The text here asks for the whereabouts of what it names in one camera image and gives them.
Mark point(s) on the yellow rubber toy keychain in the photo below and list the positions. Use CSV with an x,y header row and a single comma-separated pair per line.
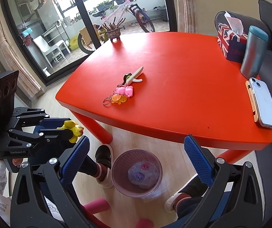
x,y
75,128

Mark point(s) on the pink trash bin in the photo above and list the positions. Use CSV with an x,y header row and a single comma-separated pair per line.
x,y
137,173

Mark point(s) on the beige curtain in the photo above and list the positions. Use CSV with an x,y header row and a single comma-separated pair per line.
x,y
186,16

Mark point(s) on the person's left hand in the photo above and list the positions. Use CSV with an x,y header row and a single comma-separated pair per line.
x,y
17,161

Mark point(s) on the white plastic chair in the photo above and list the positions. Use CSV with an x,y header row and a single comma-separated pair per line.
x,y
45,49

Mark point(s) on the wooden phone stand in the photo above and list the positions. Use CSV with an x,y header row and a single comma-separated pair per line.
x,y
252,101

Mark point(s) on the white pink bicycle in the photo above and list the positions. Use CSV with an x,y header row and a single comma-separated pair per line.
x,y
119,9

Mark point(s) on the person's black shoe right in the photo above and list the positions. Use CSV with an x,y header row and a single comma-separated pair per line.
x,y
193,188

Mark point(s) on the pink pig toy keychain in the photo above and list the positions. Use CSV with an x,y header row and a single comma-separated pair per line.
x,y
124,90

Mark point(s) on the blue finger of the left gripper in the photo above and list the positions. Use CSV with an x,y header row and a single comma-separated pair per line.
x,y
50,123
58,137

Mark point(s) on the union jack tissue box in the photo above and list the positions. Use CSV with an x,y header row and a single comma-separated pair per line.
x,y
231,38

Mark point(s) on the teal metal tumbler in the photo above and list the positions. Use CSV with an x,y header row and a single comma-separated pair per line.
x,y
256,48

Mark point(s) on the potted succulent plant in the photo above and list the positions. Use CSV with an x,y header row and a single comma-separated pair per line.
x,y
113,29

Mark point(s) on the white hook with black keychain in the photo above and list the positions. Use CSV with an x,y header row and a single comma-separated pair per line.
x,y
134,77

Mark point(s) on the person's black shoe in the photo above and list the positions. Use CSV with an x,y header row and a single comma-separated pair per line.
x,y
193,188
104,161

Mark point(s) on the red table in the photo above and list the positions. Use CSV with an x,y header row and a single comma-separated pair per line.
x,y
188,87

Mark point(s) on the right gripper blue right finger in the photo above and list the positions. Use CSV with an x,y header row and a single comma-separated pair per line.
x,y
201,158

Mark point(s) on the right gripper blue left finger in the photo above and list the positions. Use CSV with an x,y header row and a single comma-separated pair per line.
x,y
72,159

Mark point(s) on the orange turtle keychain charm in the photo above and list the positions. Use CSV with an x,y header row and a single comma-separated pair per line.
x,y
118,99

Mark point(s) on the person's black shoe left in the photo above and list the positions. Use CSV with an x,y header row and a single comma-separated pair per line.
x,y
104,161

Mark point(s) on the white smartphone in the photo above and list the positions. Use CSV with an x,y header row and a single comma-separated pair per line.
x,y
263,101

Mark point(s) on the black retractable keychain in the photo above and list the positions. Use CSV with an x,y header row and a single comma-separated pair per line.
x,y
125,78

